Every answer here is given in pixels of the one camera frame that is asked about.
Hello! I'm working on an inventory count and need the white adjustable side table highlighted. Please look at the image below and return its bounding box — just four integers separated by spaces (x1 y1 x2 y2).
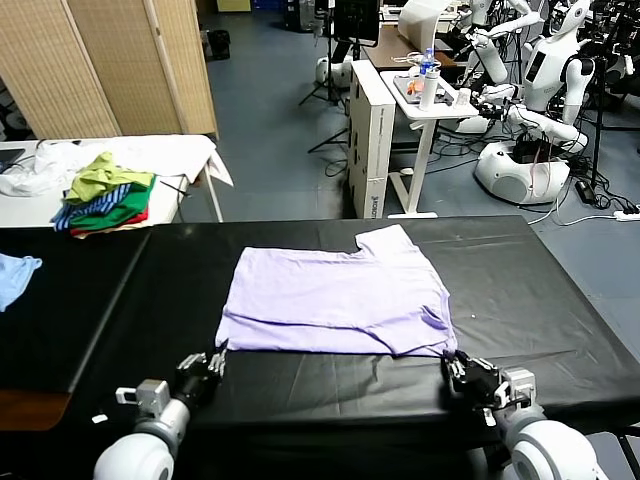
379 69 480 220

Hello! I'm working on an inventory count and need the white thermos bottle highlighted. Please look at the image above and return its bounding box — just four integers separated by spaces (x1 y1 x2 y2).
418 68 441 112

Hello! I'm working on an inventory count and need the beige garment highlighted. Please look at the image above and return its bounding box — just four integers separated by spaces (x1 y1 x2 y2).
74 219 156 240

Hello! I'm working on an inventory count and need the red garment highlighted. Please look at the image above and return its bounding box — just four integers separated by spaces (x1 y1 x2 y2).
69 209 150 237

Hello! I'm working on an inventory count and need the tall white cardboard box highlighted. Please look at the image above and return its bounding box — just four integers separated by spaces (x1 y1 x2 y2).
348 59 396 220

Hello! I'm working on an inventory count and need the bamboo folding screen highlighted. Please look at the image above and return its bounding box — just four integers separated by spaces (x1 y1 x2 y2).
0 0 220 141

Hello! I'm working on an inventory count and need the white cloth pile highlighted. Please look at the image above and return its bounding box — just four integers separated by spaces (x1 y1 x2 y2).
0 134 235 196

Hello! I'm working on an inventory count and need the blue striped garment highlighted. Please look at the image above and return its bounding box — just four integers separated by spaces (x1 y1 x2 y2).
51 182 134 231

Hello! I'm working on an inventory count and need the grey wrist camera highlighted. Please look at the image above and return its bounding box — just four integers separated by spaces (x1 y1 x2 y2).
494 367 537 411
115 379 171 415

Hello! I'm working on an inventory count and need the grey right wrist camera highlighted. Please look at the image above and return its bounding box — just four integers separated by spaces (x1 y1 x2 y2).
494 367 537 411

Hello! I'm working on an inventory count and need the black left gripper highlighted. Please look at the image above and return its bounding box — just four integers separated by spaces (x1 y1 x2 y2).
172 349 229 409

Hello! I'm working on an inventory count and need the brown wooden desk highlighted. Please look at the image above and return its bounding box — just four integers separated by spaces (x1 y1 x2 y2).
362 23 471 71

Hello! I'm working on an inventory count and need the black power adapter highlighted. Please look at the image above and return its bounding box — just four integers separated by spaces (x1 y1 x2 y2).
574 179 599 204

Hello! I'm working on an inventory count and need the white desktop device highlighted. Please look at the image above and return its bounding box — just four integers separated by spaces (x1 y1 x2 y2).
398 0 441 49

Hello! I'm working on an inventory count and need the lavender T-shirt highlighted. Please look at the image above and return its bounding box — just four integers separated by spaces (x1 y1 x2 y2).
214 223 459 359

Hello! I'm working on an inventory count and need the black tripod stand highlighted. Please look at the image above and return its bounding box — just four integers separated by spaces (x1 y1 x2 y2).
298 9 351 109

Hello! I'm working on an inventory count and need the white folding table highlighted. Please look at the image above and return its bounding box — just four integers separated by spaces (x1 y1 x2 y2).
0 134 225 229

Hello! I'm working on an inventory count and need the large black table cover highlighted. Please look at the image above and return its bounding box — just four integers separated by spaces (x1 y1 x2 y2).
64 215 640 480

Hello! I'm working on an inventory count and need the grey tray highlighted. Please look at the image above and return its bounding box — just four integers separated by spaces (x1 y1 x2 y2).
393 74 454 106

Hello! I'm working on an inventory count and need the dark green garment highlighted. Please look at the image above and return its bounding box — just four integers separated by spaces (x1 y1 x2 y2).
69 174 159 232

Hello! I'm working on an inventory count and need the black bag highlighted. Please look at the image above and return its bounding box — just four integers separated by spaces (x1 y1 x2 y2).
207 29 232 61

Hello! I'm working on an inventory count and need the black monitor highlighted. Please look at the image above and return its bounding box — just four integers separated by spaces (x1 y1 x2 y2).
332 0 381 42

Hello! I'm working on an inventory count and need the black pole stand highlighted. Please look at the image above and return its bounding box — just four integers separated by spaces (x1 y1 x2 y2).
589 54 609 186

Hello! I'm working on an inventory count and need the small black table cover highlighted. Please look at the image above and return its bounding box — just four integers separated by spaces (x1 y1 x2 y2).
0 225 151 396

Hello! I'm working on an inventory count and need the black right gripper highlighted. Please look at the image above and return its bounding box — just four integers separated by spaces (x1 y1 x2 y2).
441 349 505 407

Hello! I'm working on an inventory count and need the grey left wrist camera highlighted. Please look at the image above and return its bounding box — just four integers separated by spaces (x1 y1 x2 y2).
115 379 171 415

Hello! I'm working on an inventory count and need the dark laptop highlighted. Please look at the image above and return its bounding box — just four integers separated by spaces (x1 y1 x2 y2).
0 148 27 174

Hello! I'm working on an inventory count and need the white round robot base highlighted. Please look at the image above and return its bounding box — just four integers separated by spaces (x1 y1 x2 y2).
315 55 354 90

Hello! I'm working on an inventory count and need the white humanoid robot with base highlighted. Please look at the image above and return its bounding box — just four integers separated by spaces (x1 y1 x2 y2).
472 0 601 205

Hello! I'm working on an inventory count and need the light blue garment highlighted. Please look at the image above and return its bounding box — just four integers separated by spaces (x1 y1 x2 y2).
0 252 44 312

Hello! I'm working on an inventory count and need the lime green garment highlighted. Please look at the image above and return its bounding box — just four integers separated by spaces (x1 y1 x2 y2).
65 151 156 204

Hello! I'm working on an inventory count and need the white floor cable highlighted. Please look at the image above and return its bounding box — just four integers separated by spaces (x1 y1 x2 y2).
529 207 621 226

